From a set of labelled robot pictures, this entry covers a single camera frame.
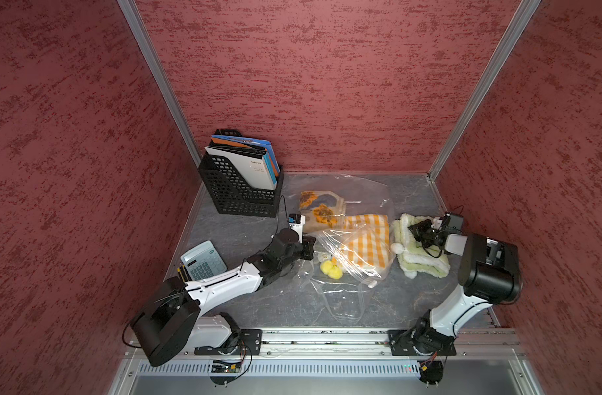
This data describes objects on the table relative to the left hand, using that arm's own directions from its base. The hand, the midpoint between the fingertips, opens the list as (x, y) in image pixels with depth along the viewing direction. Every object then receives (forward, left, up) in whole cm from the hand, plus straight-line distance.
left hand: (315, 243), depth 83 cm
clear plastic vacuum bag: (-12, -11, -13) cm, 21 cm away
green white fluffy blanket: (-3, -35, -5) cm, 36 cm away
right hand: (+13, -38, -9) cm, 41 cm away
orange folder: (+34, +33, +17) cm, 50 cm away
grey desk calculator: (-2, +42, -11) cm, 43 cm away
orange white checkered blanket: (+5, -20, -8) cm, 22 cm away
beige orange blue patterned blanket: (+16, -3, -2) cm, 17 cm away
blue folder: (+33, +18, +8) cm, 39 cm away
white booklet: (+26, +25, +10) cm, 37 cm away
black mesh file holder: (+20, +32, +3) cm, 38 cm away
